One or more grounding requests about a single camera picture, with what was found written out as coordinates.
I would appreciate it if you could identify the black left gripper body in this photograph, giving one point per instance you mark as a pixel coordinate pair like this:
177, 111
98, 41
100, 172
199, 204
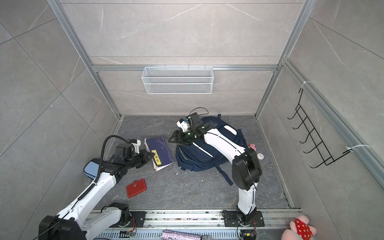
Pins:
137, 160

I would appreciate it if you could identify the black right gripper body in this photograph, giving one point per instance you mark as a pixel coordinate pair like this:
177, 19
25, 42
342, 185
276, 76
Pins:
186, 138

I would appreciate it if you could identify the navy blue student backpack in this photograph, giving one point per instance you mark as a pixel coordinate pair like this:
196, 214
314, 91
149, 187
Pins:
201, 156

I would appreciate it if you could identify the dark blue book yellow label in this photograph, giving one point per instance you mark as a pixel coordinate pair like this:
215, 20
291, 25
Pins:
162, 155

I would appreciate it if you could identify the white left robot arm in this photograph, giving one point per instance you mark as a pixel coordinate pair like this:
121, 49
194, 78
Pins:
73, 222

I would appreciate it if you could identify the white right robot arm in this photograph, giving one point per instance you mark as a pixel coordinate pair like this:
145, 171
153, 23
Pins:
209, 142

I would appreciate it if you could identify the red wallet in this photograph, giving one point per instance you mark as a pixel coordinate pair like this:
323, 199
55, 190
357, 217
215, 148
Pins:
136, 187

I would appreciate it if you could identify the small pink toy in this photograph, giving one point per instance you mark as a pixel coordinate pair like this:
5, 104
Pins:
253, 146

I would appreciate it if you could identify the small white round object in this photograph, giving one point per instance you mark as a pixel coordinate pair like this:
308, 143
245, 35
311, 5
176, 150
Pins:
260, 156

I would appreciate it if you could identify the purple glitter microphone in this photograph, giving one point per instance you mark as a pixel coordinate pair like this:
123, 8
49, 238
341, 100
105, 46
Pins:
172, 235

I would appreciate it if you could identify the pink plush toy red heart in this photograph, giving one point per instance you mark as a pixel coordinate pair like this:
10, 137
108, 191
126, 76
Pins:
299, 229

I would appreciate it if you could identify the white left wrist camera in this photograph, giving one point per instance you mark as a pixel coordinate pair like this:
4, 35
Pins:
136, 144

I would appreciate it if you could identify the white wire mesh basket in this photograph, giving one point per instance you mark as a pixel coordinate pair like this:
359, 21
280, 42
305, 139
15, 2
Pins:
178, 80

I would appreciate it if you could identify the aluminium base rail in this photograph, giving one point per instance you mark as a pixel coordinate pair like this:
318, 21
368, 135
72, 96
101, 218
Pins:
209, 219

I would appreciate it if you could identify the black wall hook rack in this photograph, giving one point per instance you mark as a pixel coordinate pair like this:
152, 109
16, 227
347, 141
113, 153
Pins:
313, 136

